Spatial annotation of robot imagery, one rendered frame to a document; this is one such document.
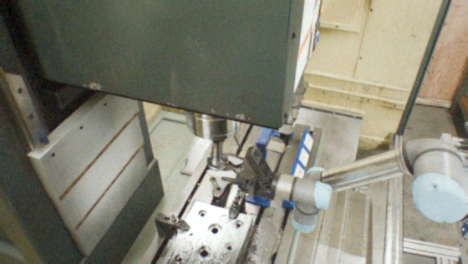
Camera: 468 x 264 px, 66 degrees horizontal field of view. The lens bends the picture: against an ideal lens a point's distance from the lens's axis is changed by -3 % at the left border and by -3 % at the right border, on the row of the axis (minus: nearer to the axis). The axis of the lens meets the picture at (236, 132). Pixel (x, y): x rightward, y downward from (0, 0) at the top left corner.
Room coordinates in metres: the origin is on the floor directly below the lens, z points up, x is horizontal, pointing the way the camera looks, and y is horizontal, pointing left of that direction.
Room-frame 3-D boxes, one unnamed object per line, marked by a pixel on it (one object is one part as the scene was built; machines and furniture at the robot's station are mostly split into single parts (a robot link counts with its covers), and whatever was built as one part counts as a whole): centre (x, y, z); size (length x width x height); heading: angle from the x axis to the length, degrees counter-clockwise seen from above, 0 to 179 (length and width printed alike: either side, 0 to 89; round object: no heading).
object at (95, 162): (0.94, 0.48, 1.16); 0.48 x 0.05 x 0.51; 161
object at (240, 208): (0.89, 0.00, 0.97); 0.13 x 0.03 x 0.15; 161
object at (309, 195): (0.70, -0.21, 1.28); 0.11 x 0.08 x 0.09; 71
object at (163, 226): (0.81, 0.23, 0.97); 0.13 x 0.03 x 0.15; 71
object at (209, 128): (0.79, 0.06, 1.53); 0.16 x 0.16 x 0.12
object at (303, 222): (0.72, -0.22, 1.18); 0.11 x 0.08 x 0.11; 159
